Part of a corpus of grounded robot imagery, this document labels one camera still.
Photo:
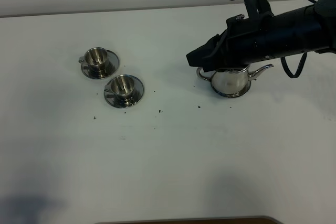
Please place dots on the far steel teacup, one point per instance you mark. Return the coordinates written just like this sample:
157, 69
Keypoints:
96, 59

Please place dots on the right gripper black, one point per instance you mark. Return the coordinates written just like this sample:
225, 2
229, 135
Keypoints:
240, 44

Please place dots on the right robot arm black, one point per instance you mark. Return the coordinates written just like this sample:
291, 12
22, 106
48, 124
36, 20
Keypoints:
263, 36

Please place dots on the stainless steel teapot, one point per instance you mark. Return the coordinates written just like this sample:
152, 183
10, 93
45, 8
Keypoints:
232, 80

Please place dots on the teapot steel saucer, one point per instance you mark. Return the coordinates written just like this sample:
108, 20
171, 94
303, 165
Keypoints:
234, 95

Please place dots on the far steel saucer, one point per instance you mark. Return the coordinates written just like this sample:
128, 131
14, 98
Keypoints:
111, 68

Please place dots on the near steel teacup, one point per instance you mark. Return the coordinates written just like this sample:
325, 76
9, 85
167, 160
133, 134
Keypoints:
121, 87

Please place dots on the steel teacup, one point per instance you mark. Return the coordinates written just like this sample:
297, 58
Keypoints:
96, 59
121, 87

